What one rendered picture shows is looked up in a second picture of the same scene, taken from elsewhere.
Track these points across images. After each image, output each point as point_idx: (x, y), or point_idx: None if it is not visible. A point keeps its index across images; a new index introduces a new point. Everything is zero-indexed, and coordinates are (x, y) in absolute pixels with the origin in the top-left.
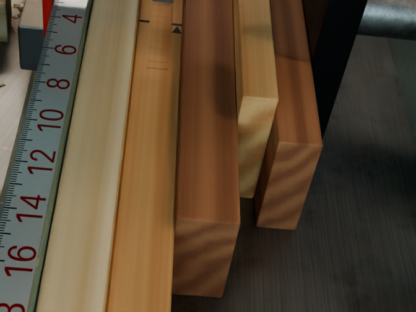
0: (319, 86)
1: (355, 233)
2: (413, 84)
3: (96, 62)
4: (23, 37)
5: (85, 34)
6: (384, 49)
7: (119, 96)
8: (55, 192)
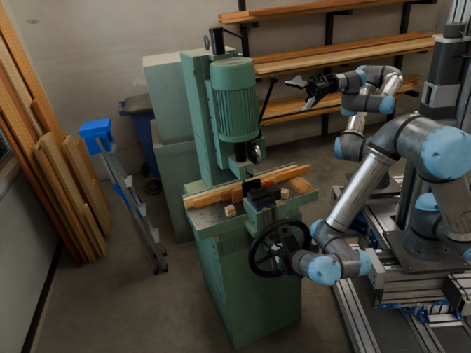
0: (242, 194)
1: (235, 206)
2: None
3: (232, 183)
4: None
5: (235, 182)
6: None
7: (229, 185)
8: (218, 187)
